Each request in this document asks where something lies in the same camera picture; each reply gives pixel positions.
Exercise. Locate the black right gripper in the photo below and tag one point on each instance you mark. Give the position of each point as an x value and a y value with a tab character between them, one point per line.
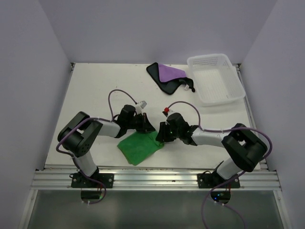
162	136

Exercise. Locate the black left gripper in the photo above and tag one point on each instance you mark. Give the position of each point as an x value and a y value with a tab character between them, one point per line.
146	125

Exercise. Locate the green microfiber towel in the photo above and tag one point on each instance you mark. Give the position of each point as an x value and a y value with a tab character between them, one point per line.
139	146

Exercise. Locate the black and purple towel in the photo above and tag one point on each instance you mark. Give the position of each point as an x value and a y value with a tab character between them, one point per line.
168	78

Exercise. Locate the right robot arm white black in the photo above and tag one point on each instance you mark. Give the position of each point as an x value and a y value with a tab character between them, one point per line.
243	146

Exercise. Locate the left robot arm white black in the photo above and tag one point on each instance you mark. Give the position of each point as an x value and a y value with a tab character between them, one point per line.
77	137

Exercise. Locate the white plastic basket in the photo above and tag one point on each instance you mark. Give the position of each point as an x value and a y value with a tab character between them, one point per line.
215	79

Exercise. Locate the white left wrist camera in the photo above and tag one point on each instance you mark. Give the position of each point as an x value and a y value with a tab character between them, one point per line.
141	105

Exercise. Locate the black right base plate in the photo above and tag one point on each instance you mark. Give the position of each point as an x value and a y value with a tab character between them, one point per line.
211	180

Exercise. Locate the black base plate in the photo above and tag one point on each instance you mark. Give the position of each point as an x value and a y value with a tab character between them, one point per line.
211	180
96	180

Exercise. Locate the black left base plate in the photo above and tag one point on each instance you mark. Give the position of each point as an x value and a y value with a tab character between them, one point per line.
96	180

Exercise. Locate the aluminium mounting rail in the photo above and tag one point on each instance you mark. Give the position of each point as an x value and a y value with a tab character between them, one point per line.
56	178

